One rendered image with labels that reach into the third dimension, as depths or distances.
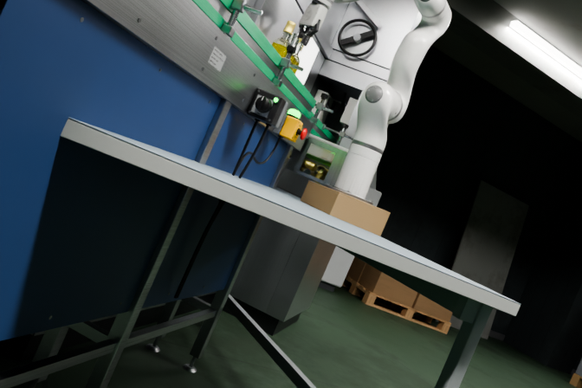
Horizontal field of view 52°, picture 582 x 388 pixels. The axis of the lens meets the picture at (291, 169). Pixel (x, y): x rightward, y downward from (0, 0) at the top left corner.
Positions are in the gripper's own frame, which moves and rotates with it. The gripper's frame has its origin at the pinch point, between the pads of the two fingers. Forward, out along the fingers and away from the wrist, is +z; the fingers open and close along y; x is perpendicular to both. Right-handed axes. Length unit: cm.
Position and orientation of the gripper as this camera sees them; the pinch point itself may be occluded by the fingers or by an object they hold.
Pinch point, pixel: (302, 40)
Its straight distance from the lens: 246.8
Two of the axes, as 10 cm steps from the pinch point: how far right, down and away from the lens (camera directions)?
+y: 4.9, 3.2, -8.1
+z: -4.6, 8.9, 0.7
